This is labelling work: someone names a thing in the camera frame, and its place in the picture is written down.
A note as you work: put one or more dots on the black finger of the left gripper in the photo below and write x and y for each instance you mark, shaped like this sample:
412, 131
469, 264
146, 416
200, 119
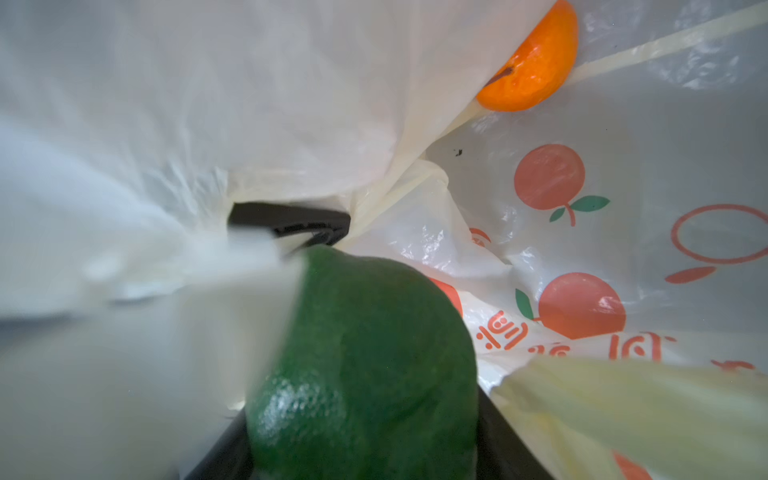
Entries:
326, 227

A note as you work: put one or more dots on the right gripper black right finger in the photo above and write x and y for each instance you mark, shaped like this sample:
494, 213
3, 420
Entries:
501, 454

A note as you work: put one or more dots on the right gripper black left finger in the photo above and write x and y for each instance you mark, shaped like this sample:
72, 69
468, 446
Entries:
230, 458

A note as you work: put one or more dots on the translucent yellowish plastic bag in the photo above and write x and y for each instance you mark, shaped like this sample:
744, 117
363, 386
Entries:
606, 249

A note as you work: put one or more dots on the large green lime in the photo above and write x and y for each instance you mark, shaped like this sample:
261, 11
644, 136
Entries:
377, 379

